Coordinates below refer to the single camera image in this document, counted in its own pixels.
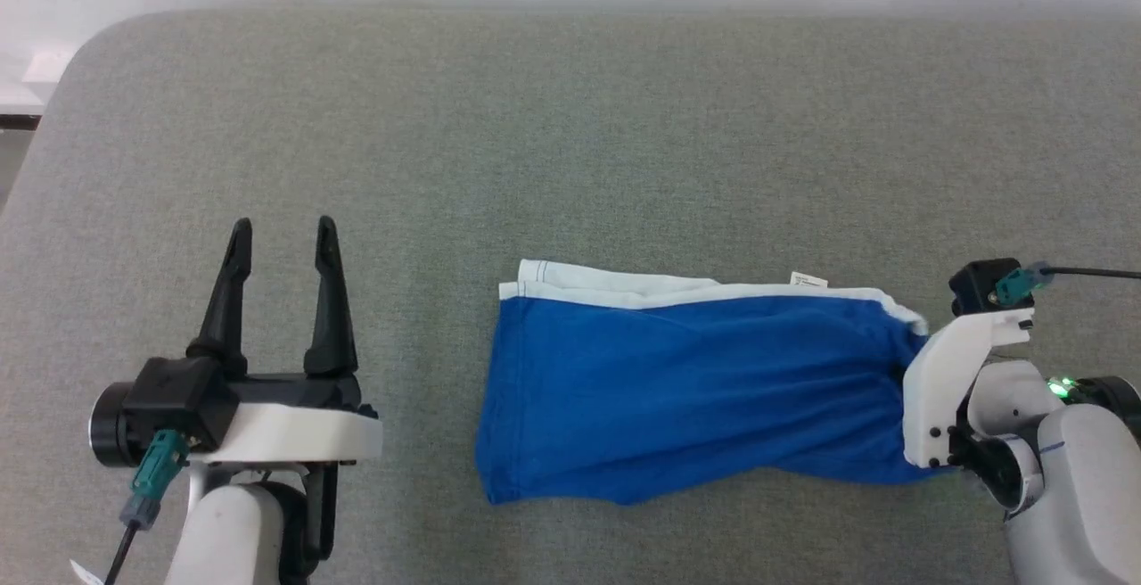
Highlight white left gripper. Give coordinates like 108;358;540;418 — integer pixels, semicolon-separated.
186;215;385;466

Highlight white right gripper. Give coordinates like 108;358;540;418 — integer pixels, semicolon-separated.
902;308;1037;470

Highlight blue shorts with white trim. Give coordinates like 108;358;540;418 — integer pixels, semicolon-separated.
474;259;933;507

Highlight left black round motor housing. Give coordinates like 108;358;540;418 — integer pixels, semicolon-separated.
88;382;136;468

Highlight grey-green fabric sofa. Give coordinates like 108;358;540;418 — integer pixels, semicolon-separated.
0;7;1141;585

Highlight right teal plug black cable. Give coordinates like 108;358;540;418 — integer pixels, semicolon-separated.
996;262;1141;307

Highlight teal plug black cable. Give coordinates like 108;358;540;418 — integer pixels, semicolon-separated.
104;430;191;585
996;262;1141;307

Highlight left teal plug black cable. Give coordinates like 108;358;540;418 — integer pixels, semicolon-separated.
104;430;191;585

